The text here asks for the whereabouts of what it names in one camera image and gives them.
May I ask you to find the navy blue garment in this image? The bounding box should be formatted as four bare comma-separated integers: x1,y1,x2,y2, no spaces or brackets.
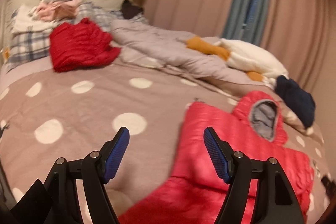
274,75,316,128

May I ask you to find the black garment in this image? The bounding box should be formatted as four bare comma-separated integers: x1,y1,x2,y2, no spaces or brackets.
121,0,143,19

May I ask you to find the pink-red down jacket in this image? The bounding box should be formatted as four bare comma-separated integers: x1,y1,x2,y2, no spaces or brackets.
118,91,315,224

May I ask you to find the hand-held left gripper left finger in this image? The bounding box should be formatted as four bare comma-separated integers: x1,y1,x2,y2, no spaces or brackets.
43,126,130,224

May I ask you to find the brown polka-dot blanket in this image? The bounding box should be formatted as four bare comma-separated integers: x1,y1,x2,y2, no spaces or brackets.
0,59,334,224

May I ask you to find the grey duvet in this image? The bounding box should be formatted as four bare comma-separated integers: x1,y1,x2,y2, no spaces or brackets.
110,15,263,85

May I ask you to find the dark red down jacket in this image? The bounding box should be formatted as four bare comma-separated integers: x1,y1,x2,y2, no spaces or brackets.
49,17,122,73

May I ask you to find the white goose plush toy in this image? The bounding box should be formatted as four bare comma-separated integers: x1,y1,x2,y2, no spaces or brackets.
186,35,289,83

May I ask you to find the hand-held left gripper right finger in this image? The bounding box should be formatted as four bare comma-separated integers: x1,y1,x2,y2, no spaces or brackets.
203,126,305,224

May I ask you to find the pile of folded clothes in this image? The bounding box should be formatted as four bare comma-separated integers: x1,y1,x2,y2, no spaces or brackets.
10,0,84,30

